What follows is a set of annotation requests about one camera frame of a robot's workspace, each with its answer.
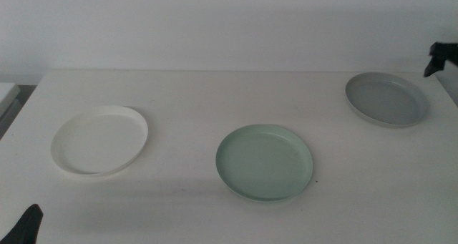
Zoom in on grey shallow bowl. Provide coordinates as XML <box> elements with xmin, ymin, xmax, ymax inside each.
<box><xmin>345</xmin><ymin>71</ymin><xmax>429</xmax><ymax>128</ymax></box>

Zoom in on white shallow bowl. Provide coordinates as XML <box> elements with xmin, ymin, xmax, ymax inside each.
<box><xmin>50</xmin><ymin>104</ymin><xmax>149</xmax><ymax>177</ymax></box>

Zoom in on pale green shallow bowl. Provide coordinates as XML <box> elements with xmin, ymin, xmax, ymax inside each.
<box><xmin>215</xmin><ymin>124</ymin><xmax>314</xmax><ymax>203</ymax></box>

